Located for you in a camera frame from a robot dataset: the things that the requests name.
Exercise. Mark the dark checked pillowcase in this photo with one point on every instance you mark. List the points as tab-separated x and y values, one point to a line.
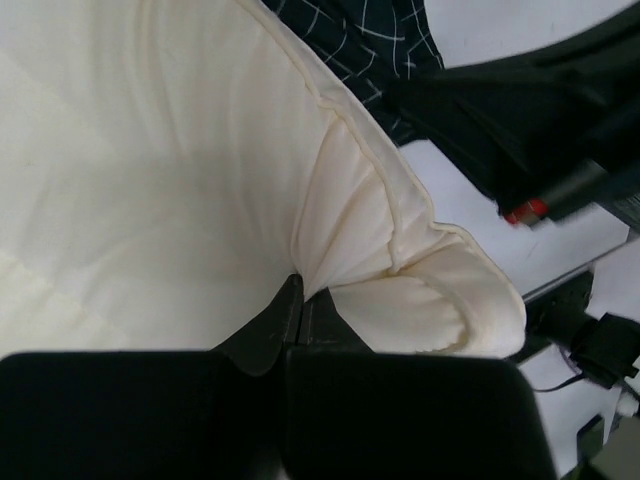
368	45

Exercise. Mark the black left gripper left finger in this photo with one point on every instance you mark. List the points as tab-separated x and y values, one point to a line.
254	349

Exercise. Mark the cream pillow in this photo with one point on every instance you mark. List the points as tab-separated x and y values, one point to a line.
166	165

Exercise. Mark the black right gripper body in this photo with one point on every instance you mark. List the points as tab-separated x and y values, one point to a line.
545	133

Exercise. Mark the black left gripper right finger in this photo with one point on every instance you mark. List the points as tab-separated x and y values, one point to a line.
322	327

